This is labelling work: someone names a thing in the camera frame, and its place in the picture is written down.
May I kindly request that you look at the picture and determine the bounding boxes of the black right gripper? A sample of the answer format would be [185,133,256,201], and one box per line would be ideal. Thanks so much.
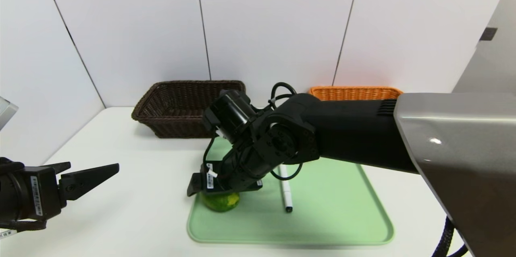
[187,144,263,197]

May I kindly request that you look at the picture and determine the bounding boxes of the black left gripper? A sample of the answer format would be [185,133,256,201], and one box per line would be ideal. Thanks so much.
[0,161,120,222]

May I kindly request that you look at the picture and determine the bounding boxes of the green citrus fruit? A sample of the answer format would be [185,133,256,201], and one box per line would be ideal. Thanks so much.
[202,192,241,213]

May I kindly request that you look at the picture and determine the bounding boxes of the white marker pen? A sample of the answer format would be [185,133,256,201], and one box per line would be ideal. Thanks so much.
[279,164,293,213]

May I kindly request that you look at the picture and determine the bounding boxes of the dark brown wicker basket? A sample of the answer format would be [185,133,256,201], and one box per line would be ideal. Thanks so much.
[131,80,246,139]

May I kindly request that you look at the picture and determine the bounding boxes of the orange wicker basket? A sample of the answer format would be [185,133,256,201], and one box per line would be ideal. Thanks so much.
[310,86,404,101]

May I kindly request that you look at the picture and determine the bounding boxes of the light green plastic tray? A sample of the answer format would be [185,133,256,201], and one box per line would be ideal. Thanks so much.
[187,136,395,246]

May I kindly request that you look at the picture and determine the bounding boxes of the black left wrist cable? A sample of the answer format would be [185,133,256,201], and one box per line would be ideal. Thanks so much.
[0,219,48,238]

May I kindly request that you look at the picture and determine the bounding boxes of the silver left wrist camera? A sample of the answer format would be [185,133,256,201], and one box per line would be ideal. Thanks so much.
[0,97,19,131]

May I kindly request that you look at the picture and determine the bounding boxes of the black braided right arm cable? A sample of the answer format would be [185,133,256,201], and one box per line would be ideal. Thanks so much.
[431,217,469,257]

